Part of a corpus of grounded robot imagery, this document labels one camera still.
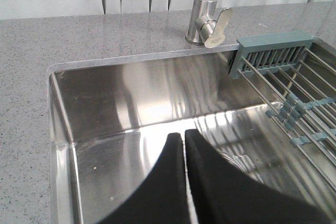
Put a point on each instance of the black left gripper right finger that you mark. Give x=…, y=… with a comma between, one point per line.
x=224, y=194

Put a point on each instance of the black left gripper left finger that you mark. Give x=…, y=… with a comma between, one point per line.
x=161, y=197

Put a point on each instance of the grey-blue sink dry rack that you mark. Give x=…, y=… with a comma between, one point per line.
x=294, y=74

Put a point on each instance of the stainless steel sink basin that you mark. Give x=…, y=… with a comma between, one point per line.
x=109, y=122

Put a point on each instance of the steel kitchen faucet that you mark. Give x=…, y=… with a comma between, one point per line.
x=204, y=28

